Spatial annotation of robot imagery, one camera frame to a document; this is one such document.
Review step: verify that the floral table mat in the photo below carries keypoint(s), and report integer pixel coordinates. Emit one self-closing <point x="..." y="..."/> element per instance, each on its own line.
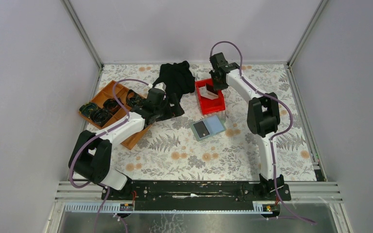
<point x="170" y="151"/>

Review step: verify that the dark grey credit card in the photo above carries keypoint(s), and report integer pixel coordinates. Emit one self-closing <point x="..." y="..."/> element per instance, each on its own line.
<point x="201" y="129"/>

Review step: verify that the red plastic bin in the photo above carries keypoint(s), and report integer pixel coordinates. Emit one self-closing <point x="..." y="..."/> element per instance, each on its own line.
<point x="210" y="101"/>

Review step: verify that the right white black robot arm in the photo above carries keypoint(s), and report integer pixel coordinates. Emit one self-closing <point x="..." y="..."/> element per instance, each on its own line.
<point x="263" y="117"/>

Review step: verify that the black cloth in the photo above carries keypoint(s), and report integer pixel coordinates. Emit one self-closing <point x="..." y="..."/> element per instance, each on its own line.
<point x="177" y="77"/>

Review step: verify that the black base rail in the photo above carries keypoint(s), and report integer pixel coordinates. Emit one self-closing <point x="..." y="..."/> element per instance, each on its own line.
<point x="196" y="196"/>

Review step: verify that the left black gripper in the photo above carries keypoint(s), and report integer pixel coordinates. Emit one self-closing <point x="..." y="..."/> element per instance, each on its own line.
<point x="174" y="111"/>

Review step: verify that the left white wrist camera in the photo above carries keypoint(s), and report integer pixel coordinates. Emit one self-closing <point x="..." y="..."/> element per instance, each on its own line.
<point x="160" y="86"/>

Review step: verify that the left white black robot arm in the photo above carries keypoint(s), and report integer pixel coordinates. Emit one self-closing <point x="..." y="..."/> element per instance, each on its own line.
<point x="91" y="157"/>

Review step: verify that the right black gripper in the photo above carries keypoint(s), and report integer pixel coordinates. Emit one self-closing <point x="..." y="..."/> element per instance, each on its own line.
<point x="217" y="87"/>

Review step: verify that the grey-green card holder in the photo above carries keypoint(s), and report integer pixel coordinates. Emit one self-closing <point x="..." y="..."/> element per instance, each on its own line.
<point x="214" y="125"/>

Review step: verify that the rolled dark patterned tie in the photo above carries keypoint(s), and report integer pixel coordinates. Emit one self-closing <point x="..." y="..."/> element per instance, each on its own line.
<point x="87" y="109"/>

